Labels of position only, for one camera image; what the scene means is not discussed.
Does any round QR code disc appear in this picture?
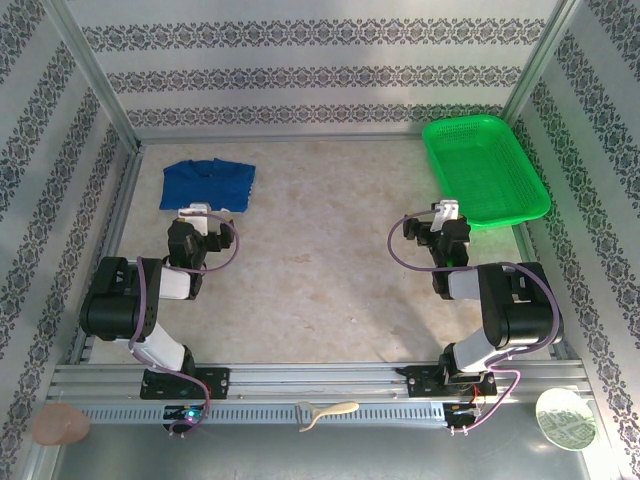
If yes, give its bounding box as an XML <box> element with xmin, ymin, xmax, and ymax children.
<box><xmin>534</xmin><ymin>388</ymin><xmax>599</xmax><ymax>454</ymax></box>

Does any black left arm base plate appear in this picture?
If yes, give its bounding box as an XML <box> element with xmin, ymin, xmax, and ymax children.
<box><xmin>139</xmin><ymin>367</ymin><xmax>232</xmax><ymax>401</ymax></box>

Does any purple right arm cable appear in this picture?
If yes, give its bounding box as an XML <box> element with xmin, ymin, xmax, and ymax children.
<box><xmin>388</xmin><ymin>212</ymin><xmax>565</xmax><ymax>436</ymax></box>

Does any grey slotted cable duct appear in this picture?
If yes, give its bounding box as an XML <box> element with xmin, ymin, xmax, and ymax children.
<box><xmin>79</xmin><ymin>401</ymin><xmax>544</xmax><ymax>427</ymax></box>

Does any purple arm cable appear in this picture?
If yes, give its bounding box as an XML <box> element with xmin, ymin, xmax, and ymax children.
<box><xmin>388</xmin><ymin>212</ymin><xmax>565</xmax><ymax>436</ymax></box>
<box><xmin>127</xmin><ymin>212</ymin><xmax>242</xmax><ymax>436</ymax></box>

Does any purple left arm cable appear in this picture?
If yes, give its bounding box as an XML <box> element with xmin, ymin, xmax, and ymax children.
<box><xmin>127</xmin><ymin>212</ymin><xmax>242</xmax><ymax>436</ymax></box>

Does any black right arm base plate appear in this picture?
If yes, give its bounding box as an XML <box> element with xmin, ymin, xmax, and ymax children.
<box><xmin>403</xmin><ymin>364</ymin><xmax>500</xmax><ymax>400</ymax></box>

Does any aluminium frame post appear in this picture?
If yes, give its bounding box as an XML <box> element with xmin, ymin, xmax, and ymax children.
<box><xmin>42</xmin><ymin>0</ymin><xmax>142</xmax><ymax>151</ymax></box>
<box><xmin>501</xmin><ymin>0</ymin><xmax>585</xmax><ymax>121</ymax></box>

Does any green perforated plastic basket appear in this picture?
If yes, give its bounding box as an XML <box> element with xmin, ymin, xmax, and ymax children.
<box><xmin>421</xmin><ymin>114</ymin><xmax>552</xmax><ymax>233</ymax></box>

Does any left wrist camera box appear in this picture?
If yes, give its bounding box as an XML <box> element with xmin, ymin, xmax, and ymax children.
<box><xmin>177</xmin><ymin>201</ymin><xmax>214</xmax><ymax>236</ymax></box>

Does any small controller board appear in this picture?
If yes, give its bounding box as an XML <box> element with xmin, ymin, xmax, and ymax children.
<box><xmin>443</xmin><ymin>402</ymin><xmax>489</xmax><ymax>422</ymax></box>
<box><xmin>163</xmin><ymin>404</ymin><xmax>209</xmax><ymax>422</ymax></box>

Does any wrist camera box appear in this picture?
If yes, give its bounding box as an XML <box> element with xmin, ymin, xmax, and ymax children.
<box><xmin>430</xmin><ymin>198</ymin><xmax>463</xmax><ymax>234</ymax></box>
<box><xmin>177</xmin><ymin>201</ymin><xmax>214</xmax><ymax>236</ymax></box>

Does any cream plastic peeler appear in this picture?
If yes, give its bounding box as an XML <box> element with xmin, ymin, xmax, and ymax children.
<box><xmin>294</xmin><ymin>400</ymin><xmax>361</xmax><ymax>434</ymax></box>

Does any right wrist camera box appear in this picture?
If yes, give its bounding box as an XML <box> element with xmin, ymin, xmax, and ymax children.
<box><xmin>430</xmin><ymin>198</ymin><xmax>463</xmax><ymax>234</ymax></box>

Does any pink translucent disc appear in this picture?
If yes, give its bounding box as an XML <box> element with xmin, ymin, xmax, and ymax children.
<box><xmin>32</xmin><ymin>403</ymin><xmax>93</xmax><ymax>446</ymax></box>

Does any blue printed t-shirt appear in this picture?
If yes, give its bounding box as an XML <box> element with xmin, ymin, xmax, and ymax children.
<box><xmin>159</xmin><ymin>158</ymin><xmax>258</xmax><ymax>215</ymax></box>

